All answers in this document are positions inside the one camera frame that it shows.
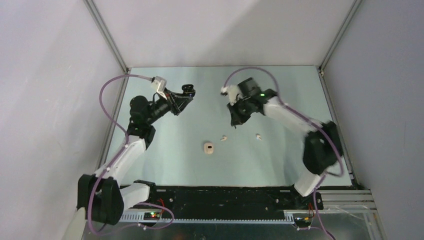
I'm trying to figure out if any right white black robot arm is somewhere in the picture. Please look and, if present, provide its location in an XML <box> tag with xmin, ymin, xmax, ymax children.
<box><xmin>220</xmin><ymin>77</ymin><xmax>344</xmax><ymax>209</ymax></box>

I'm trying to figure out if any controller circuit board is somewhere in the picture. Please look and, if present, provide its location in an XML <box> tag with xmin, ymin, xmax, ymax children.
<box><xmin>143</xmin><ymin>211</ymin><xmax>162</xmax><ymax>222</ymax></box>
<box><xmin>294</xmin><ymin>216</ymin><xmax>314</xmax><ymax>229</ymax></box>

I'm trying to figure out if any left controller circuit board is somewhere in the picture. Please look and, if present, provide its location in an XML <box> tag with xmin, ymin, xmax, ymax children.
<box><xmin>143</xmin><ymin>211</ymin><xmax>162</xmax><ymax>222</ymax></box>

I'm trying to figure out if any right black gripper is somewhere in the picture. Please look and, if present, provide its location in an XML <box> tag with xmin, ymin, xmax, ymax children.
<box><xmin>227</xmin><ymin>96</ymin><xmax>253</xmax><ymax>125</ymax></box>

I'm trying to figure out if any beige earbud charging case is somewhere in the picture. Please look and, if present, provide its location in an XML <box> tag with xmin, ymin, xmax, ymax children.
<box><xmin>203</xmin><ymin>142</ymin><xmax>214</xmax><ymax>155</ymax></box>

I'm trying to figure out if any purple cable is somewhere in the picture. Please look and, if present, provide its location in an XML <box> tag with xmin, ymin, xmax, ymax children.
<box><xmin>86</xmin><ymin>74</ymin><xmax>175</xmax><ymax>237</ymax></box>
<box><xmin>223</xmin><ymin>66</ymin><xmax>345</xmax><ymax>240</ymax></box>

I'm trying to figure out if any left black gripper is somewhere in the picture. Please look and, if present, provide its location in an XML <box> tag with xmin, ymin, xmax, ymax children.
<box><xmin>145</xmin><ymin>87</ymin><xmax>192</xmax><ymax>125</ymax></box>

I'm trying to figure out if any grey slotted cable duct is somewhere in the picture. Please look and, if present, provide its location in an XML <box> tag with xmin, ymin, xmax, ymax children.
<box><xmin>119</xmin><ymin>211</ymin><xmax>295</xmax><ymax>225</ymax></box>

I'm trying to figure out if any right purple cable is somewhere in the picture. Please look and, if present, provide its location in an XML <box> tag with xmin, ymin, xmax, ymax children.
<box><xmin>223</xmin><ymin>66</ymin><xmax>345</xmax><ymax>240</ymax></box>

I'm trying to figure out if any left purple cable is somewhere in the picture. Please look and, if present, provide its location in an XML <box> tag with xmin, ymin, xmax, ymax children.
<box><xmin>86</xmin><ymin>74</ymin><xmax>175</xmax><ymax>237</ymax></box>

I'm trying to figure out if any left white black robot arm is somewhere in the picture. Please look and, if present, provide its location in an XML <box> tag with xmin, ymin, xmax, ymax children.
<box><xmin>77</xmin><ymin>84</ymin><xmax>196</xmax><ymax>225</ymax></box>

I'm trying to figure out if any aluminium frame rail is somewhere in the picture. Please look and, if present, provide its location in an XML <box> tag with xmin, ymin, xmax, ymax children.
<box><xmin>76</xmin><ymin>188</ymin><xmax>379</xmax><ymax>214</ymax></box>

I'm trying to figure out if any right controller circuit board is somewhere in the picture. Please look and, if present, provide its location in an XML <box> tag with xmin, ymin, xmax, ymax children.
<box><xmin>294</xmin><ymin>216</ymin><xmax>314</xmax><ymax>229</ymax></box>

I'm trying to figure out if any black earbud charging case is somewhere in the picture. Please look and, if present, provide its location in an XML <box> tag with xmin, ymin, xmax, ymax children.
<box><xmin>181</xmin><ymin>84</ymin><xmax>196</xmax><ymax>98</ymax></box>

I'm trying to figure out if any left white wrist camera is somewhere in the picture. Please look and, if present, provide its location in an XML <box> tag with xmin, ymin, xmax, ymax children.
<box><xmin>150</xmin><ymin>76</ymin><xmax>167</xmax><ymax>99</ymax></box>

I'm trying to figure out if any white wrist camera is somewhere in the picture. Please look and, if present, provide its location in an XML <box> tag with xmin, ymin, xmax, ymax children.
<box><xmin>220</xmin><ymin>85</ymin><xmax>244</xmax><ymax>106</ymax></box>
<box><xmin>150</xmin><ymin>76</ymin><xmax>167</xmax><ymax>99</ymax></box>

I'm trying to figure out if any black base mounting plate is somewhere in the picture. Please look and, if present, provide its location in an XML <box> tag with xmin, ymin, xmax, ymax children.
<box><xmin>147</xmin><ymin>186</ymin><xmax>324</xmax><ymax>221</ymax></box>

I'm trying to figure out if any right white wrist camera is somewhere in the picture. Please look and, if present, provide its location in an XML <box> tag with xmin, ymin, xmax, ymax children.
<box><xmin>220</xmin><ymin>85</ymin><xmax>244</xmax><ymax>106</ymax></box>

